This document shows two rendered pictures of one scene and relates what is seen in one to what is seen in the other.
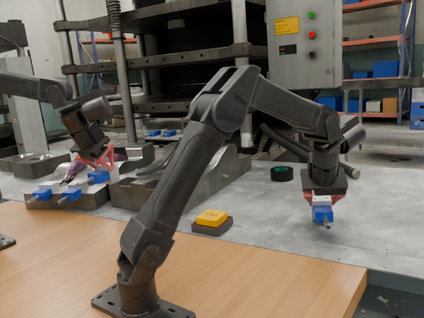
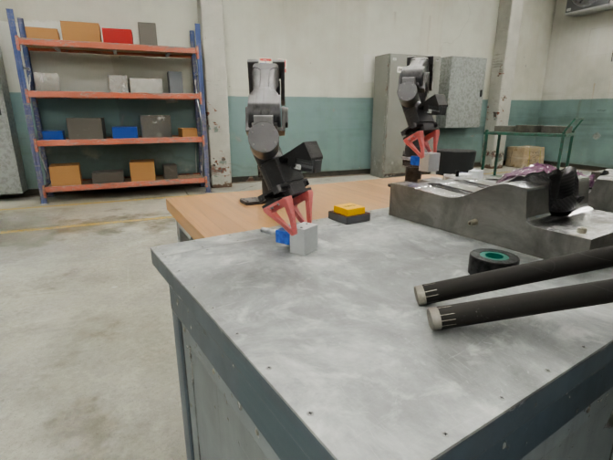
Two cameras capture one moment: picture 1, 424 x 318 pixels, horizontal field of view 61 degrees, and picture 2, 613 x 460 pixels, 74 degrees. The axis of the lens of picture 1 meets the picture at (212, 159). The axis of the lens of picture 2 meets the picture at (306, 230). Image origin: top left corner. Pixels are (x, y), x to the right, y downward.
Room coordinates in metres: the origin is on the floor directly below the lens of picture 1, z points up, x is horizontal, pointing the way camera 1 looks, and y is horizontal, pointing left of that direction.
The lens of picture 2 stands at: (1.21, -0.99, 1.08)
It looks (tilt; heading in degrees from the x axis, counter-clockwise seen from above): 16 degrees down; 115
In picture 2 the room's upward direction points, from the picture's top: straight up
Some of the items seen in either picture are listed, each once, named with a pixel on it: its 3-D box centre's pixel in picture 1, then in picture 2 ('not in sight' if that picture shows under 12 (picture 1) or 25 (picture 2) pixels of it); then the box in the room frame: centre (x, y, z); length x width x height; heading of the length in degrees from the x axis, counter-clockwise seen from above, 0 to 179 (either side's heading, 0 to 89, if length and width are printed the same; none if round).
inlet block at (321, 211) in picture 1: (323, 215); (285, 234); (0.82, -0.26, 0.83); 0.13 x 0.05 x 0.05; 171
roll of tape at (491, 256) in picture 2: (281, 173); (493, 265); (1.22, -0.24, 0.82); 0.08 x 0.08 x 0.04
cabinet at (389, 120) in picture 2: not in sight; (405, 118); (-0.34, 6.23, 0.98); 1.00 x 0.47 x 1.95; 48
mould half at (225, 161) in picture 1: (187, 168); (503, 201); (1.22, 0.09, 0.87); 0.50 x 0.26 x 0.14; 148
